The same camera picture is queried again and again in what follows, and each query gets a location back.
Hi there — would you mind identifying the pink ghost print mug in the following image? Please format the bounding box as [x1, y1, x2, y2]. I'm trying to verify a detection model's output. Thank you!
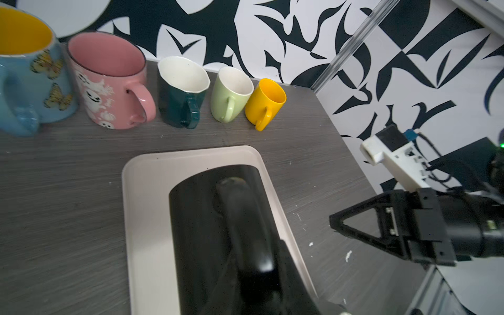
[66, 31, 157, 130]

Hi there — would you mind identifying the blue butterfly mug yellow inside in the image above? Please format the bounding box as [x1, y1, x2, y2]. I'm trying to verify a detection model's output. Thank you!
[1, 5, 78, 137]

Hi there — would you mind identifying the beige plastic tray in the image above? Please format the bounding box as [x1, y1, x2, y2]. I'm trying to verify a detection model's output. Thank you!
[122, 145, 318, 314]

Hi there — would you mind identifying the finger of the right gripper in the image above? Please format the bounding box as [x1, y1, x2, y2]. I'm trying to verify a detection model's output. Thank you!
[329, 190, 410, 260]

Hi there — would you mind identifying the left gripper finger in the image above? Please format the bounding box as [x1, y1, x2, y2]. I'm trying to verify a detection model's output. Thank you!
[275, 240, 347, 314]

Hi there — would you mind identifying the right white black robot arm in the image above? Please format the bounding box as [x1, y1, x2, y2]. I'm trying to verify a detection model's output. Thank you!
[329, 125, 503, 266]

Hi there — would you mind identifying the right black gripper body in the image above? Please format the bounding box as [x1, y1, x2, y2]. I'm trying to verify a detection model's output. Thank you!
[389, 188, 503, 266]

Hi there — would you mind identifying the dark green mug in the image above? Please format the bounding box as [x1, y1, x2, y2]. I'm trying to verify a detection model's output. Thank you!
[157, 56, 211, 129]

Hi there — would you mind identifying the black mug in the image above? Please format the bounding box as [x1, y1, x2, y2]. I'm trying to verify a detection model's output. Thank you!
[169, 165, 287, 314]

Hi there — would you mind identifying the light green mug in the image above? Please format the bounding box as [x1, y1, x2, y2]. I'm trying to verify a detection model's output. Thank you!
[211, 66, 254, 123]

